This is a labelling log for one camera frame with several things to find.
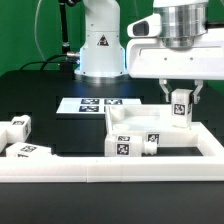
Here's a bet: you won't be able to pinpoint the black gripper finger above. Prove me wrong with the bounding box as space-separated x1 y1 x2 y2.
159 79 172 102
193 80 204 104

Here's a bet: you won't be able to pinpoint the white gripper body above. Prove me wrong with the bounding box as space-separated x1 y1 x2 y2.
126 14 224 80

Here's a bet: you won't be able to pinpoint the white square tabletop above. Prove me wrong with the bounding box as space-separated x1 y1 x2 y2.
105 104 200 147

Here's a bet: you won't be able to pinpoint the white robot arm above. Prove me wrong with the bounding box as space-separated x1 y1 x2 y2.
75 0 224 94

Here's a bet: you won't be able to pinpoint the white sheet with tags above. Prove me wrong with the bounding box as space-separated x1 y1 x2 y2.
56 98 141 114

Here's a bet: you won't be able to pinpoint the white U-shaped fence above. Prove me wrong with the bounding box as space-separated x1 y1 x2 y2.
0 123 224 183

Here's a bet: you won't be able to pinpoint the black cables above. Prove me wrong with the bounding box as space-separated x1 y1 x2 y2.
19 0 81 72

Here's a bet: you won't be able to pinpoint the grey cable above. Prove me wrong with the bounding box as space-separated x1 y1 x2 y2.
33 0 46 62

